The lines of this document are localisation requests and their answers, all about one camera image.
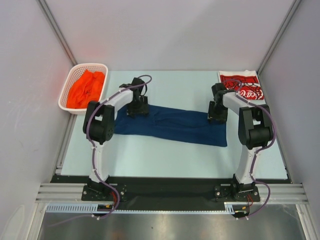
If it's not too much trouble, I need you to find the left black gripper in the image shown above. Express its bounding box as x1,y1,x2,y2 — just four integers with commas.
126,96,148,119

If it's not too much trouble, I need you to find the blue t shirt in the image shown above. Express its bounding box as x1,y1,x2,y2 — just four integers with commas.
114,105,228,148

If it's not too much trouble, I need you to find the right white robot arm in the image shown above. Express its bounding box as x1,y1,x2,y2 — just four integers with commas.
207,83,276,202

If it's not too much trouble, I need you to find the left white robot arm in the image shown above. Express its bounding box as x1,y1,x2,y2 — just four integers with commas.
82,74,152,200

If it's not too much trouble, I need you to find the red folded Coca-Cola t shirt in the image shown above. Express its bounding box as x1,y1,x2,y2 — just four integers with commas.
218,70,265,101

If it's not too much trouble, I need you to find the orange t shirt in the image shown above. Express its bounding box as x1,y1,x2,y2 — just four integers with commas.
66,69,105,109

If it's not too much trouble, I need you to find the white plastic laundry basket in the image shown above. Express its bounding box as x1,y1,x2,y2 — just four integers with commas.
58,63,108,115

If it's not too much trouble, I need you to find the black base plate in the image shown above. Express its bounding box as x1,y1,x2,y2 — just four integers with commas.
49,173,291,212

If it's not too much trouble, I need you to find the aluminium extrusion rail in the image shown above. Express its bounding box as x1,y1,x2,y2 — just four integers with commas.
35,183,309,205

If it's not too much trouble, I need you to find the right corner aluminium post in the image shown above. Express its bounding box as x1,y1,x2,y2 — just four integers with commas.
256,0,303,76

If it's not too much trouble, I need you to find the corner aluminium post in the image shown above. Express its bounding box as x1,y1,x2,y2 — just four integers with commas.
36,0,78,66
256,0,303,76

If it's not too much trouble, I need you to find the left corner aluminium post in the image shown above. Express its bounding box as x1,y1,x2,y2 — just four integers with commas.
36,0,78,66

